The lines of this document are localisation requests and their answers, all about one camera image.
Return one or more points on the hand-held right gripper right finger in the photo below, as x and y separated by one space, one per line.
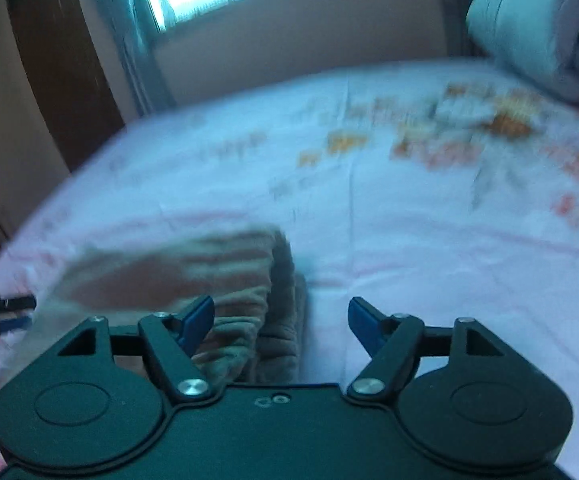
364 324

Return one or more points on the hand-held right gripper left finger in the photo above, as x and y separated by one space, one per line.
197 321

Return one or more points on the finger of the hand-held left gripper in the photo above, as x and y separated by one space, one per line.
4 303
6 324

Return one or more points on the brown towel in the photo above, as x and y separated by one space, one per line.
234 310

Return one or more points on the printed white bed sheet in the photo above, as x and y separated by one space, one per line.
409 240

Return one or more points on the brown wooden door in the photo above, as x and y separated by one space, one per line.
64 65

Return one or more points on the folded grey quilt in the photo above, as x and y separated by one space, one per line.
534 30

